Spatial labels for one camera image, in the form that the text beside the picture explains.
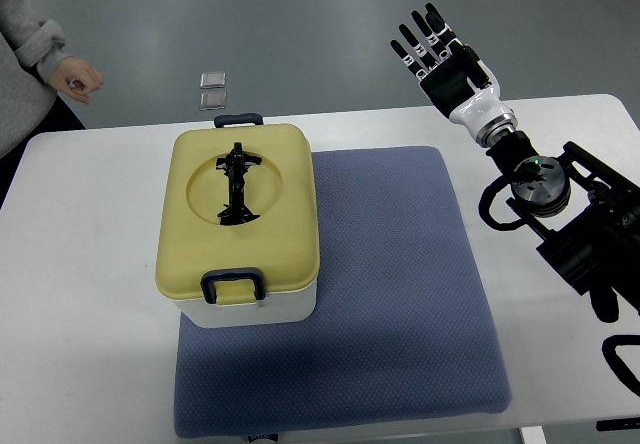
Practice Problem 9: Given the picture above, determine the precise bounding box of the grey sleeved forearm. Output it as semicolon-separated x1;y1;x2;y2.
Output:
1;0;69;84

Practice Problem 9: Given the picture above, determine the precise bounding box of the metal floor plate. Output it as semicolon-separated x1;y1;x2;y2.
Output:
199;71;226;89
199;91;227;111

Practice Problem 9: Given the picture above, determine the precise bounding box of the white storage box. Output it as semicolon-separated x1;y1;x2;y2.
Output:
174;279;317;328

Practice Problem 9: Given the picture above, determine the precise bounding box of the upper metal floor plate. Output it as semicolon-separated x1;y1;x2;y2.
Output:
199;71;226;89

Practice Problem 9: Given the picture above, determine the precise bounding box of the person's bare hand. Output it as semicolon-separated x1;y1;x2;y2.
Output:
47;57;105;105

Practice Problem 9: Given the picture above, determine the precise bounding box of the black table bracket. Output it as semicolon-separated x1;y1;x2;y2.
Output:
596;417;640;432

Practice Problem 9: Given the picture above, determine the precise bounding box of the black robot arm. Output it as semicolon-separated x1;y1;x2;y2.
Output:
478;131;639;323

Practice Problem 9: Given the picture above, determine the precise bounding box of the lower metal floor plate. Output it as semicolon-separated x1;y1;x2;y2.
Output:
199;91;227;111

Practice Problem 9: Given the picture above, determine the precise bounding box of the blue padded mat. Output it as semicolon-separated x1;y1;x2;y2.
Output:
174;147;512;438

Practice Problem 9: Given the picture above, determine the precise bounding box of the yellow storage box lid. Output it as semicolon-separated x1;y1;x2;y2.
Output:
156;124;320;305

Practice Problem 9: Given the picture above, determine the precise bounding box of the black cable loop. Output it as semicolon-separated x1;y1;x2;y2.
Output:
601;334;640;398

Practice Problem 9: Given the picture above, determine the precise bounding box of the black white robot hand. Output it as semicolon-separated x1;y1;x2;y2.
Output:
390;3;517;148

